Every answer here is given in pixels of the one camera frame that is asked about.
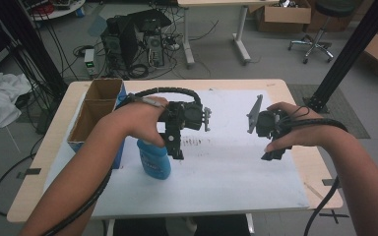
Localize person's dark trousers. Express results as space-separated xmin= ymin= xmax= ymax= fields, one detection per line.
xmin=112 ymin=213 xmax=251 ymax=236

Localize black aluminium frame post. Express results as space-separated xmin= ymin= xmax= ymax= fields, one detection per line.
xmin=302 ymin=0 xmax=378 ymax=113

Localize white board sheet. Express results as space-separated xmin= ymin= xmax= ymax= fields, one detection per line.
xmin=43 ymin=88 xmax=310 ymax=219

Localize open cardboard box blue sides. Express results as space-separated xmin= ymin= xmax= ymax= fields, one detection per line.
xmin=66 ymin=78 xmax=128 ymax=170

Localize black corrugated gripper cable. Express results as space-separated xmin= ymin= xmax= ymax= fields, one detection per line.
xmin=280 ymin=116 xmax=349 ymax=236
xmin=40 ymin=86 xmax=205 ymax=236

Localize white power supply unit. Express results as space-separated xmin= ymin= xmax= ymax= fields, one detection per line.
xmin=84 ymin=48 xmax=96 ymax=77

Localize person's left hand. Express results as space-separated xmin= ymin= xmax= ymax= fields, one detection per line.
xmin=116 ymin=96 xmax=170 ymax=148

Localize black swivel stool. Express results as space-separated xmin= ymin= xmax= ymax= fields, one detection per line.
xmin=287 ymin=0 xmax=357 ymax=65

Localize white crumpled cloth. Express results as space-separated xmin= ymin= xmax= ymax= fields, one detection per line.
xmin=0 ymin=71 xmax=32 ymax=132

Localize black computer tower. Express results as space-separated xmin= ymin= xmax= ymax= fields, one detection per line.
xmin=99 ymin=9 xmax=173 ymax=80

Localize black corrugated left gripper cable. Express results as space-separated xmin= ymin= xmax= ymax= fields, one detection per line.
xmin=40 ymin=86 xmax=205 ymax=236

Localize black frame post with cables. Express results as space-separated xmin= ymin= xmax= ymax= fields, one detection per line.
xmin=0 ymin=0 xmax=69 ymax=101

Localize blue plastic bottle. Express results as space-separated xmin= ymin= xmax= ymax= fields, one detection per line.
xmin=136 ymin=139 xmax=172 ymax=181

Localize brown cardboard box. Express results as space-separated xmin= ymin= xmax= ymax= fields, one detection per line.
xmin=255 ymin=0 xmax=312 ymax=34

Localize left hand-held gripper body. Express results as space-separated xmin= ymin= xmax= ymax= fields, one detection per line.
xmin=158 ymin=100 xmax=213 ymax=133

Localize black tape strip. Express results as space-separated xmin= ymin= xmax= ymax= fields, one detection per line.
xmin=16 ymin=167 xmax=42 ymax=180
xmin=321 ymin=177 xmax=343 ymax=189

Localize round white table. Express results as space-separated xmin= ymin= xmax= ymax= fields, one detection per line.
xmin=22 ymin=0 xmax=87 ymax=22

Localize black floor cable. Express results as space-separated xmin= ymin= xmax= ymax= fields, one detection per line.
xmin=0 ymin=135 xmax=45 ymax=217

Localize black corrugated right gripper cable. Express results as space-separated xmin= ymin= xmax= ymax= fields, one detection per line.
xmin=280 ymin=116 xmax=349 ymax=236

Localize white-legged wooden desk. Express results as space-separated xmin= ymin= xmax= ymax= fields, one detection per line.
xmin=176 ymin=0 xmax=281 ymax=70

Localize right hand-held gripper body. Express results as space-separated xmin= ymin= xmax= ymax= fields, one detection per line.
xmin=246 ymin=94 xmax=291 ymax=141

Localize person's right hand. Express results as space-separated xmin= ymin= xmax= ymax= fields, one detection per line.
xmin=264 ymin=101 xmax=339 ymax=153

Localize grey floor mat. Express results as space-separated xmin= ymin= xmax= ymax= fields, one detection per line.
xmin=286 ymin=83 xmax=372 ymax=140

